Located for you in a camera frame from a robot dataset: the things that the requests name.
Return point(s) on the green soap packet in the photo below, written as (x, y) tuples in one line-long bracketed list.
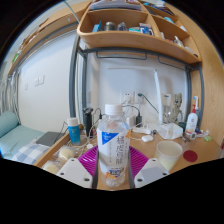
[(208, 138)]

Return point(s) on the black electric shaver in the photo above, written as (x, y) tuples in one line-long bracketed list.
[(88, 120)]

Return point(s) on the grey metal desk frame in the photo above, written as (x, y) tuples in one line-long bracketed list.
[(72, 80)]

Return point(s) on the black plug-in charger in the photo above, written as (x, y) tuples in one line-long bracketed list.
[(139, 120)]

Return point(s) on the small blue white-capped bottle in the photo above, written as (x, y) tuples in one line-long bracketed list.
[(74, 133)]

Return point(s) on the grey laptop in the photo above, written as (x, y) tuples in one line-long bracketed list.
[(49, 138)]

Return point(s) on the bed with checkered bedding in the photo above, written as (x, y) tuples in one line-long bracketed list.
[(23, 146)]

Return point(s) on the teal pillow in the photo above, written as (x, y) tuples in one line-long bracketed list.
[(8, 123)]

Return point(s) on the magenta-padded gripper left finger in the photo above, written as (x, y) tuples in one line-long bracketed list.
[(75, 173)]

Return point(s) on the wooden shelf unit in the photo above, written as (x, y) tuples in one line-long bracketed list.
[(136, 40)]

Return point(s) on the clear plastic water bottle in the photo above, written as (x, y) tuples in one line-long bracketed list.
[(113, 150)]

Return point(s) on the white tissue box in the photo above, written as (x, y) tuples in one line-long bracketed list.
[(170, 131)]

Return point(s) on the wooden tree figurine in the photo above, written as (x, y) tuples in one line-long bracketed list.
[(176, 108)]

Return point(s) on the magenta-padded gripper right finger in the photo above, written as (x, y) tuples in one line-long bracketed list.
[(151, 171)]

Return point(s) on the white red-pump lotion bottle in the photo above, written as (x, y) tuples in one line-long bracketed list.
[(191, 122)]

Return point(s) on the wooden bunk rail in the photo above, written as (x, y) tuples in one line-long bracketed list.
[(40, 36)]

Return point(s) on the small white thermometer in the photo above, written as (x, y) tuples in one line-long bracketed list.
[(193, 135)]

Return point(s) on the clear spray bottle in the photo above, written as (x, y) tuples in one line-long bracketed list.
[(196, 101)]

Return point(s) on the plastic-wrapped bun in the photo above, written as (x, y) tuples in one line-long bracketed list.
[(66, 153), (52, 167)]

